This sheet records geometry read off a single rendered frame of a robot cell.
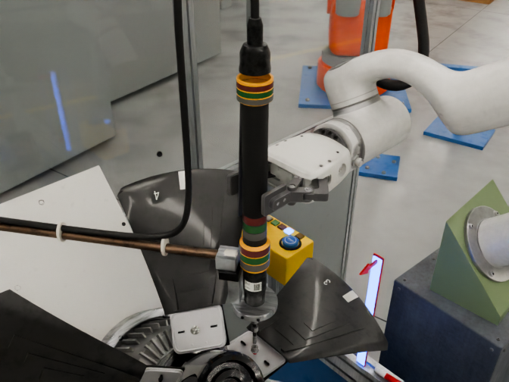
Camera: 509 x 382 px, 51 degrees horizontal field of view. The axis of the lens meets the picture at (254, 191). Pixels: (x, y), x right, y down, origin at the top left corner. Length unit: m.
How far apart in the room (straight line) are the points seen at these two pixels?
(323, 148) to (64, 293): 0.54
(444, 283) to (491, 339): 0.17
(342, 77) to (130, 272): 0.54
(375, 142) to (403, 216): 2.53
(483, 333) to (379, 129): 0.71
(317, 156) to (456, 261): 0.70
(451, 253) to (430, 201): 2.18
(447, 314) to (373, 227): 1.84
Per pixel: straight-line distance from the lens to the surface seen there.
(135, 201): 0.90
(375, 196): 3.48
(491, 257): 1.38
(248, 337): 0.93
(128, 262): 1.06
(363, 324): 1.02
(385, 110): 0.85
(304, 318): 0.97
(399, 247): 3.09
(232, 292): 0.80
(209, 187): 0.88
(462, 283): 1.39
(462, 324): 1.40
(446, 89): 0.77
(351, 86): 0.82
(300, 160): 0.72
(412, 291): 1.44
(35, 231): 0.88
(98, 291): 1.03
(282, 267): 1.29
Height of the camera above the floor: 1.89
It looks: 33 degrees down
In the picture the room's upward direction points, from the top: straight up
